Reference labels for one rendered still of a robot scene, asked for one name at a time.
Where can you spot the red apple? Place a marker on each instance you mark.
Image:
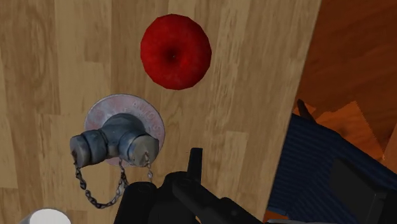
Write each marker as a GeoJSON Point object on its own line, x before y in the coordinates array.
{"type": "Point", "coordinates": [183, 40]}

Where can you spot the white round container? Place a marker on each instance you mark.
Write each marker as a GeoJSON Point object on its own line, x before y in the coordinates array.
{"type": "Point", "coordinates": [46, 217]}

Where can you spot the blue ribbed block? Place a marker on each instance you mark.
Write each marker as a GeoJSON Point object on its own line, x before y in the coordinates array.
{"type": "Point", "coordinates": [305, 161]}

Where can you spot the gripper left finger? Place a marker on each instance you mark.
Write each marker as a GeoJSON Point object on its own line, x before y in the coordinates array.
{"type": "Point", "coordinates": [186, 201]}

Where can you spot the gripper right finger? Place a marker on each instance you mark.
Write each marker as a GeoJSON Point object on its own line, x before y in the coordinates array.
{"type": "Point", "coordinates": [356, 192]}

